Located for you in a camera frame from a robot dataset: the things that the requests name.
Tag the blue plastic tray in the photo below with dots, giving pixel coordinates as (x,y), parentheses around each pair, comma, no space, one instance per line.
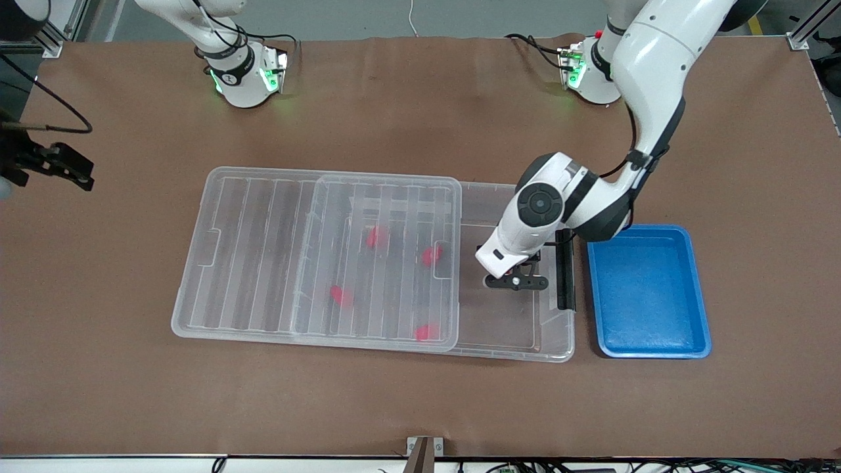
(647,289)

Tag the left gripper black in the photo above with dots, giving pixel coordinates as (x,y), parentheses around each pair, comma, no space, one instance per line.
(537,257)

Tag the brown table mat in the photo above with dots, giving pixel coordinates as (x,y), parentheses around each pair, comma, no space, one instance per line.
(131,394)

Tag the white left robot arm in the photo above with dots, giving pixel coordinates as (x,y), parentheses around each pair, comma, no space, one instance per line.
(657,52)

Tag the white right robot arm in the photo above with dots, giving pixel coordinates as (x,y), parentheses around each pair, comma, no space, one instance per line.
(240,82)

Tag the clear plastic box lid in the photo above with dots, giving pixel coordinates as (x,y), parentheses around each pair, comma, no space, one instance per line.
(250,256)

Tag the aluminium frame profile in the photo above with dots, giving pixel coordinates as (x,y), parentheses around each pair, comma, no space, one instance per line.
(811,26)
(47,39)

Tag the red block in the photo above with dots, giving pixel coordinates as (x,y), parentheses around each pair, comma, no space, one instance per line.
(377,236)
(427,332)
(341,295)
(431,255)

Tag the clear plastic storage box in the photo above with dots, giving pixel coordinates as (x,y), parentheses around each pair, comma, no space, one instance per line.
(499,322)

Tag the metal bracket with brown post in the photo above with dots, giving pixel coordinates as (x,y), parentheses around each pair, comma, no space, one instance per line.
(424,453)

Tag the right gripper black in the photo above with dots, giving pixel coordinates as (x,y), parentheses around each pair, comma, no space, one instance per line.
(26,158)

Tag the black box latch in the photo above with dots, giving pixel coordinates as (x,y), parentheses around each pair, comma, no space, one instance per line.
(566,282)

